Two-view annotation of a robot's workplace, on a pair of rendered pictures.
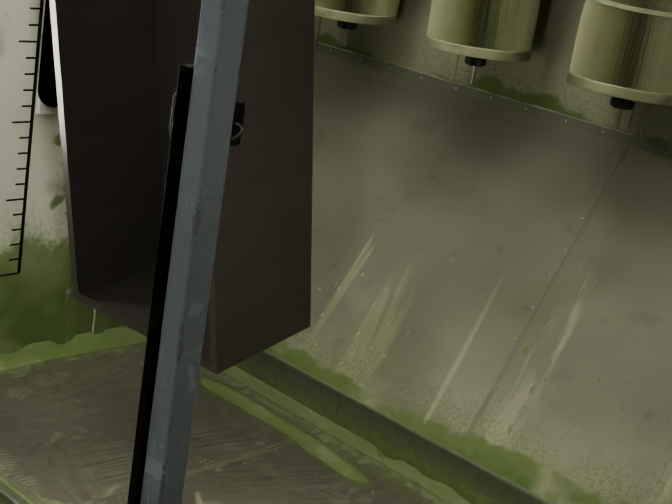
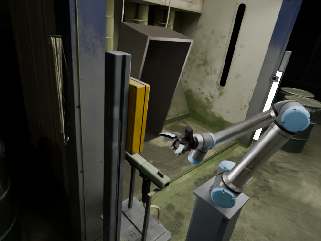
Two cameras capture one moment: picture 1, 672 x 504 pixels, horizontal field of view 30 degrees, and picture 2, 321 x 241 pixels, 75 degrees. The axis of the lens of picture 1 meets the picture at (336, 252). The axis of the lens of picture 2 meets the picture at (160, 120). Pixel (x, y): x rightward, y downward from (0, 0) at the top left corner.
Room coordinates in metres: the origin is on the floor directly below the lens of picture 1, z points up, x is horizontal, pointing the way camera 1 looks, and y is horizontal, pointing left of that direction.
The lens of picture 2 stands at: (2.92, 2.55, 1.73)
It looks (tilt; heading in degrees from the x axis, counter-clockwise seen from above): 25 degrees down; 272
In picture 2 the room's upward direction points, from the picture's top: 8 degrees clockwise
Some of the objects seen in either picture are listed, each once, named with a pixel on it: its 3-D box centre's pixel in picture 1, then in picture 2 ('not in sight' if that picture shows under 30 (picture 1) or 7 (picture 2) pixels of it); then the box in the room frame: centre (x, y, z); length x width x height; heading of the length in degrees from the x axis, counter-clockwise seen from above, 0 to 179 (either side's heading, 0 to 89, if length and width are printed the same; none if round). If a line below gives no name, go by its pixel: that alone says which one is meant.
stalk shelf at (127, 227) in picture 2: not in sight; (134, 225); (3.00, 1.81, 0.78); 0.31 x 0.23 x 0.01; 139
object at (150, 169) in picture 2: not in sight; (131, 169); (3.06, 1.70, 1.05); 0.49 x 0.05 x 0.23; 139
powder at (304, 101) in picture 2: not in sight; (303, 101); (0.73, -0.91, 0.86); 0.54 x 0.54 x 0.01
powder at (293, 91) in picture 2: not in sight; (296, 92); (0.53, -1.53, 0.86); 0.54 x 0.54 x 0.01
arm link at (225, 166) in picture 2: not in sight; (228, 175); (2.43, 1.33, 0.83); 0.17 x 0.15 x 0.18; 72
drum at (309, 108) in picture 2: not in sight; (293, 124); (0.74, -0.91, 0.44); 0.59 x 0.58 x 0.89; 63
